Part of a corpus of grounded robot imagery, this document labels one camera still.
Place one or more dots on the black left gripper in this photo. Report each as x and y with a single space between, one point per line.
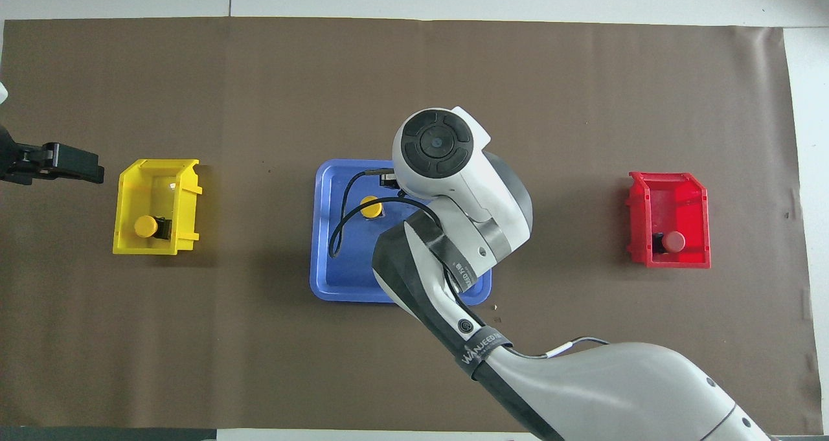
22 162

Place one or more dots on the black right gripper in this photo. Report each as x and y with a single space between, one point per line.
390 180

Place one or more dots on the yellow push button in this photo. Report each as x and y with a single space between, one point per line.
370 209
146 226

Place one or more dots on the red push button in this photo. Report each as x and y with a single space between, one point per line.
675 241

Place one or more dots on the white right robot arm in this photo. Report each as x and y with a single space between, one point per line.
466 188

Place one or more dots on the yellow plastic bin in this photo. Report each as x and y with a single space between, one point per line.
139 188

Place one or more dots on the blue plastic tray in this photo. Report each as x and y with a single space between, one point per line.
350 272

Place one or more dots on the brown paper mat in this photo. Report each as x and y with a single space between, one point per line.
414 72

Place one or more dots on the red plastic bin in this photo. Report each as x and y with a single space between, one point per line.
680 201

